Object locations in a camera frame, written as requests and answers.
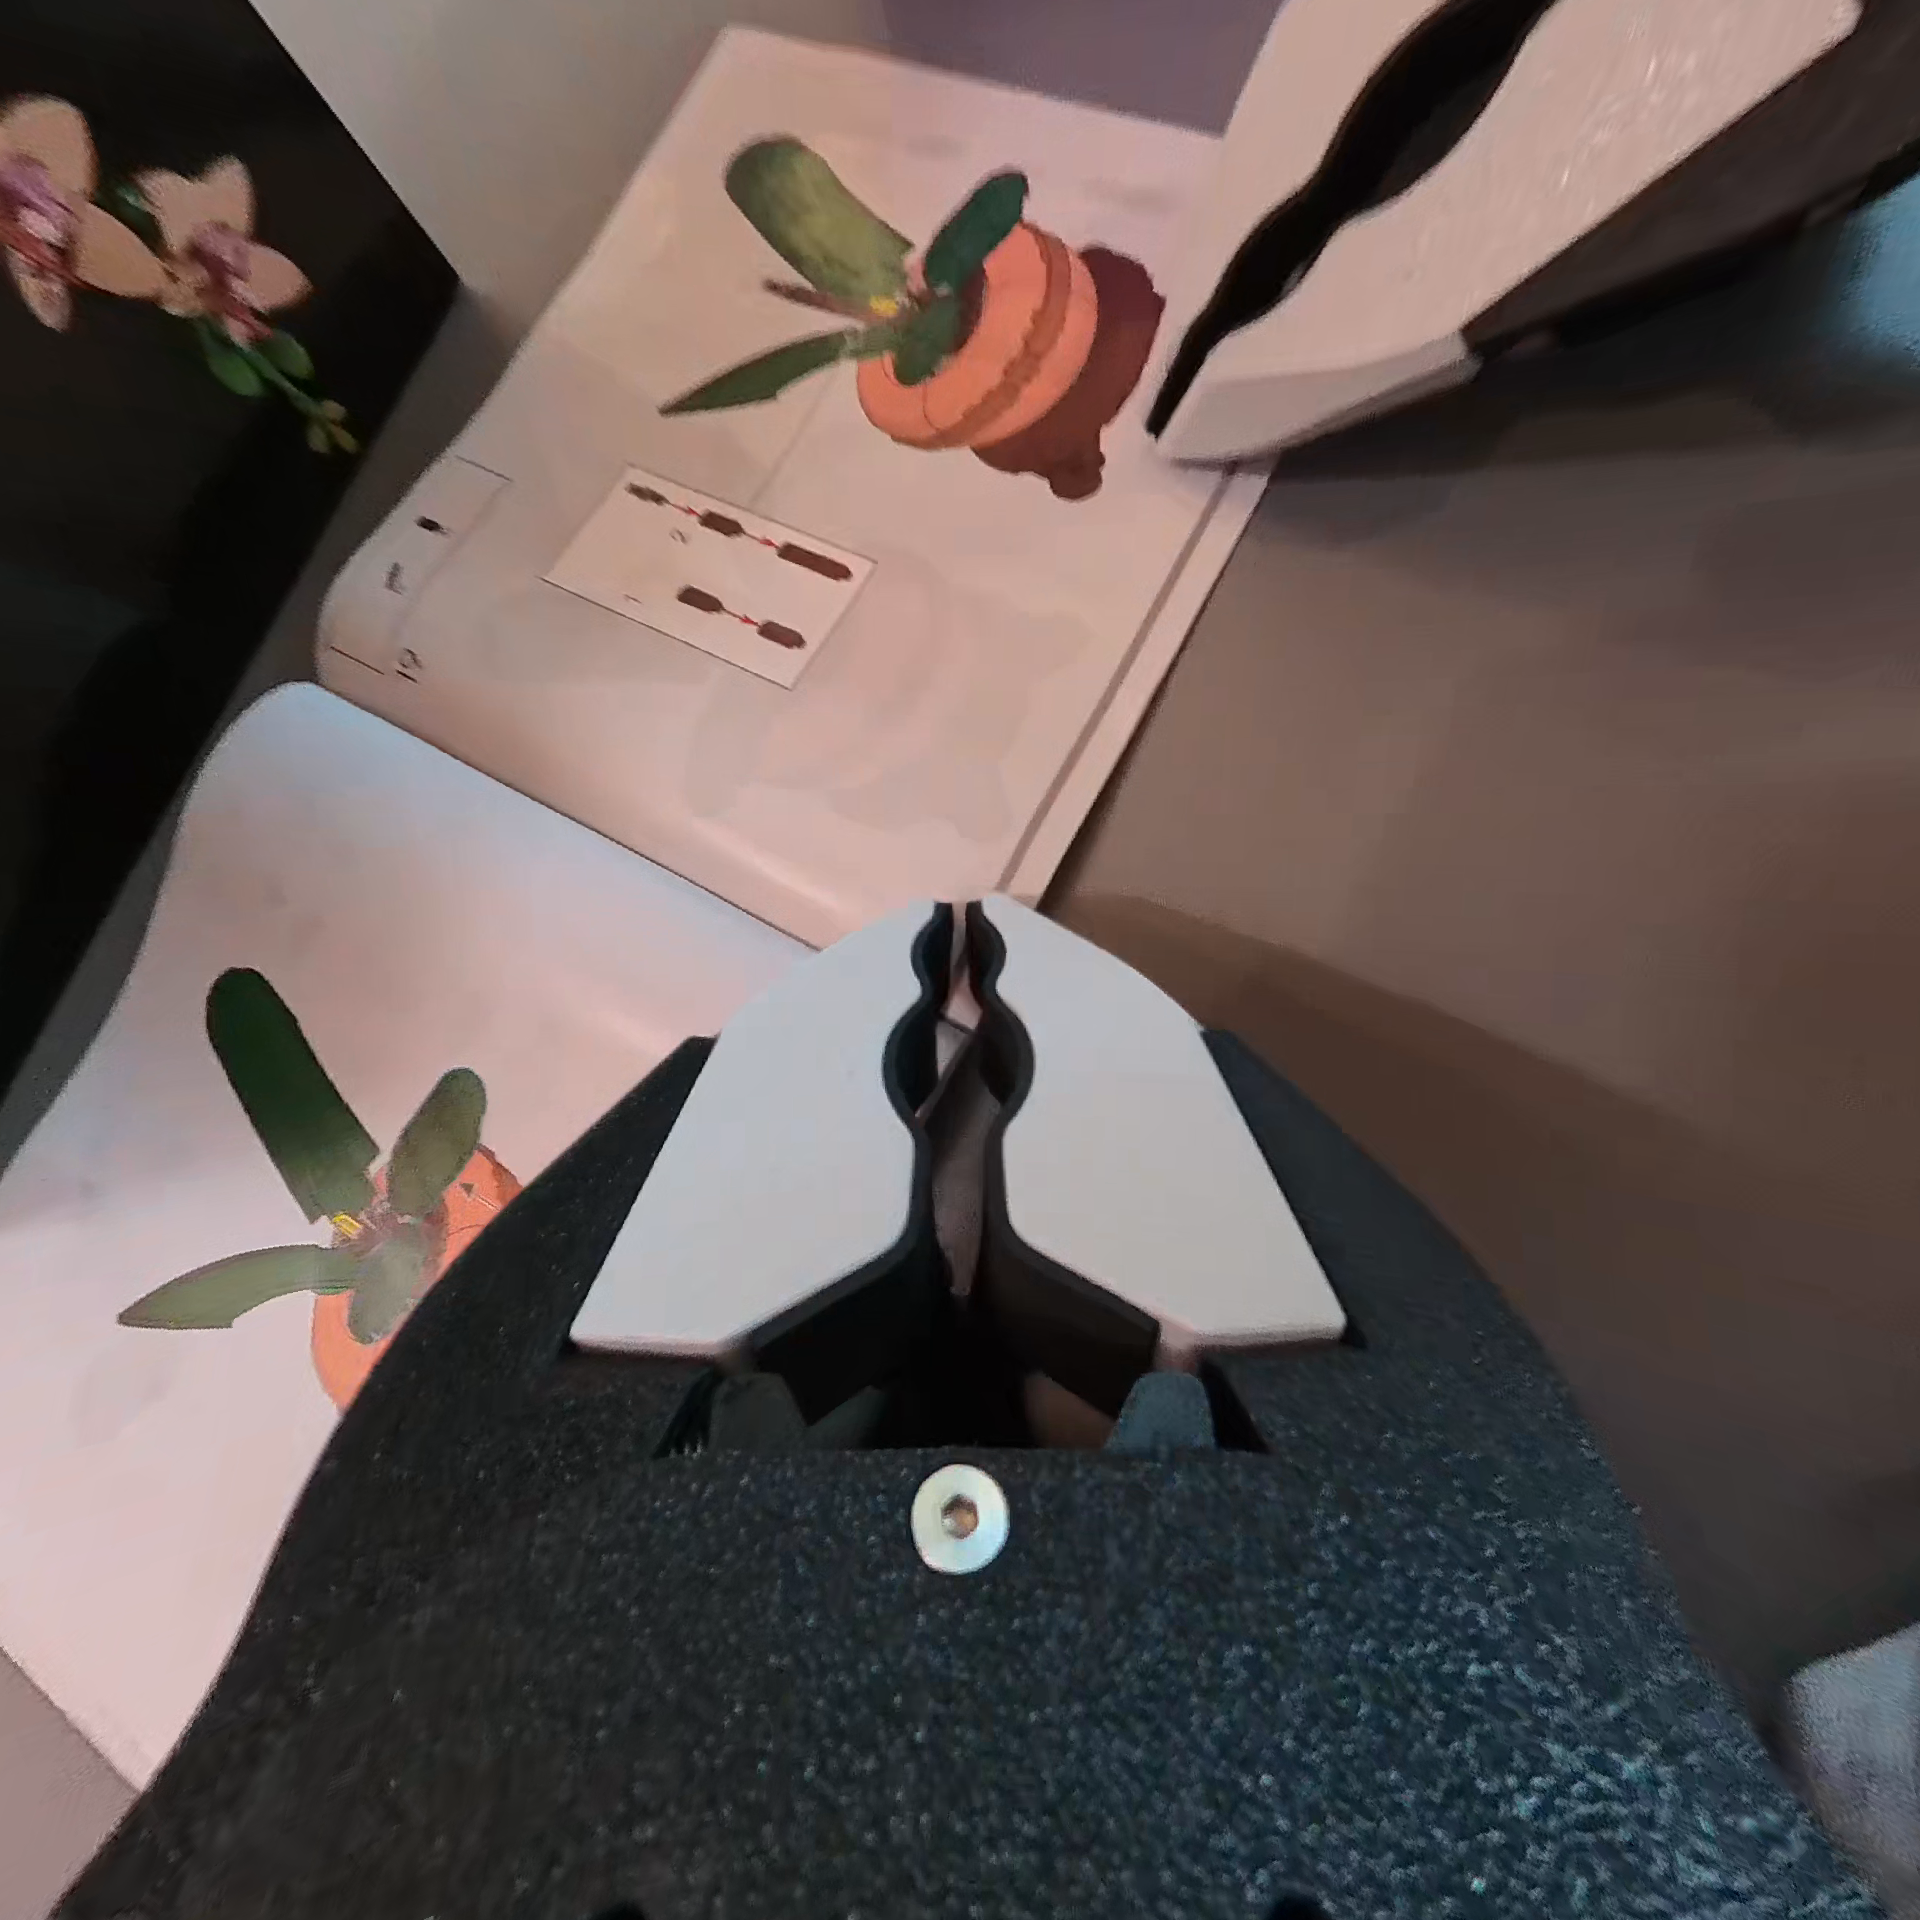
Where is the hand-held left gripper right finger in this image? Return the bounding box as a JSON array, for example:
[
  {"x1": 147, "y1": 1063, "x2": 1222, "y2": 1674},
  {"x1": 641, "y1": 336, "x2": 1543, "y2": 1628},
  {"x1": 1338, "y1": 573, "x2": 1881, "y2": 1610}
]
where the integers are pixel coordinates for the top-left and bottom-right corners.
[{"x1": 965, "y1": 893, "x2": 1353, "y2": 1372}]

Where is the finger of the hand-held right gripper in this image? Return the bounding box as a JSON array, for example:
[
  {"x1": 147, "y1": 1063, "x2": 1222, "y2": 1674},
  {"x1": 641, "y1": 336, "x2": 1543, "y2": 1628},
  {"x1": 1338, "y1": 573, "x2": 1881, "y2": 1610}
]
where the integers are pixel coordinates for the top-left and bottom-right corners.
[
  {"x1": 1146, "y1": 0, "x2": 1566, "y2": 441},
  {"x1": 1153, "y1": 0, "x2": 1873, "y2": 463}
]

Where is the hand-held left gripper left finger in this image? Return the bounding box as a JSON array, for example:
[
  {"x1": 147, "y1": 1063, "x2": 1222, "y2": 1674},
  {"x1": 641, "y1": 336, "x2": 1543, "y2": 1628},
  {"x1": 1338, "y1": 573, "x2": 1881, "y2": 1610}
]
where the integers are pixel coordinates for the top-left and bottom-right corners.
[{"x1": 571, "y1": 899, "x2": 966, "y2": 1370}]

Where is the building instruction booklet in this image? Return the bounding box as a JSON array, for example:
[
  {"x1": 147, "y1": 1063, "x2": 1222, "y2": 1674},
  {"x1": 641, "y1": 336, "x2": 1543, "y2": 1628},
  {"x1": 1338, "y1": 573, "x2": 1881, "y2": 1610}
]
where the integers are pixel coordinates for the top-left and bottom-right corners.
[{"x1": 0, "y1": 24, "x2": 1280, "y2": 1790}]

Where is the black orchid toy set box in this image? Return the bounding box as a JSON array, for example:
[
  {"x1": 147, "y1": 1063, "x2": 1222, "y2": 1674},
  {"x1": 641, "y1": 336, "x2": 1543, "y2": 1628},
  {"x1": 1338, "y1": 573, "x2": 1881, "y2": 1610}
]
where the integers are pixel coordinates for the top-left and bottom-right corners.
[{"x1": 0, "y1": 0, "x2": 463, "y2": 1060}]

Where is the grey desk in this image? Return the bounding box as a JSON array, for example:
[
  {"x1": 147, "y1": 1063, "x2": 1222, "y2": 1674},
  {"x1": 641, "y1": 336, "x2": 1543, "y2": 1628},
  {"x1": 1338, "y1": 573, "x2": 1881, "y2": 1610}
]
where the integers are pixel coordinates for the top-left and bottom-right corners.
[{"x1": 0, "y1": 0, "x2": 1920, "y2": 1920}]

